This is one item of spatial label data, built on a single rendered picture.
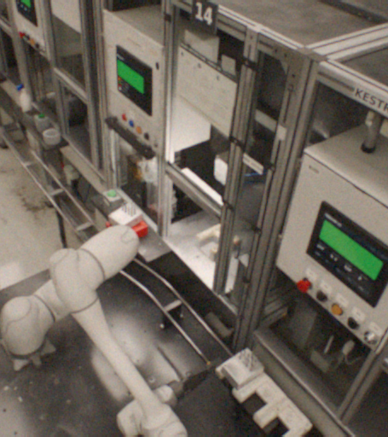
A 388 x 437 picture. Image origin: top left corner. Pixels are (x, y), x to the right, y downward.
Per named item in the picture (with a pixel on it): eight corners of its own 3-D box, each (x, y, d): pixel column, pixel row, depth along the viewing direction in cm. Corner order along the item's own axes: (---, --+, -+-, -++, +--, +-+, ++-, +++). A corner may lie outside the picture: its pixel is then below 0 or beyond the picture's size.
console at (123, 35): (103, 113, 220) (96, 10, 190) (155, 98, 234) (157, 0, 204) (154, 159, 197) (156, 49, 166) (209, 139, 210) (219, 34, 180)
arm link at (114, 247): (26, 299, 209) (65, 270, 222) (49, 329, 209) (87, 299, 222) (78, 241, 148) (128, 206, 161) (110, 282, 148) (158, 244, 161)
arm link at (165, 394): (165, 406, 165) (179, 397, 168) (150, 387, 170) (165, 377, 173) (165, 419, 171) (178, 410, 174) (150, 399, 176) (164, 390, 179)
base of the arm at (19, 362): (19, 380, 195) (16, 373, 191) (-2, 341, 207) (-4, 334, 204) (60, 358, 204) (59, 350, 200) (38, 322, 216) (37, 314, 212)
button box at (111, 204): (103, 211, 240) (101, 192, 232) (117, 205, 243) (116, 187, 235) (111, 219, 235) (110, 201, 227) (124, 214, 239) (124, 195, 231)
